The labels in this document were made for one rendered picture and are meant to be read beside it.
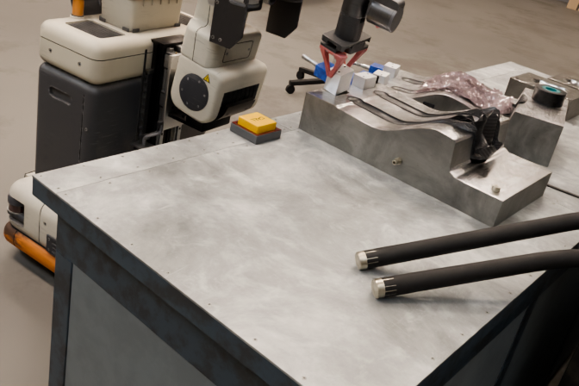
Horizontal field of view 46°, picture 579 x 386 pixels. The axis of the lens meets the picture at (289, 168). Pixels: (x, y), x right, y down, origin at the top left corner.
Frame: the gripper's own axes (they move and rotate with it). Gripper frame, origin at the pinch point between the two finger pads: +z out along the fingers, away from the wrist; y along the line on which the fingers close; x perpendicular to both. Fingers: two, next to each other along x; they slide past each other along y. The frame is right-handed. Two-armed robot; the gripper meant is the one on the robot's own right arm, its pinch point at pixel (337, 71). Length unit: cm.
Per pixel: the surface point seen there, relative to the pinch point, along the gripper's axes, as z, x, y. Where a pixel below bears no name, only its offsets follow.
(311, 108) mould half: 6.7, -1.6, -8.6
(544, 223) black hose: -8, -58, -18
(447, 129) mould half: -5.3, -31.5, -4.6
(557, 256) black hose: -7, -63, -22
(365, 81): 4.0, -3.0, 8.9
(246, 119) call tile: 7.1, 3.7, -23.8
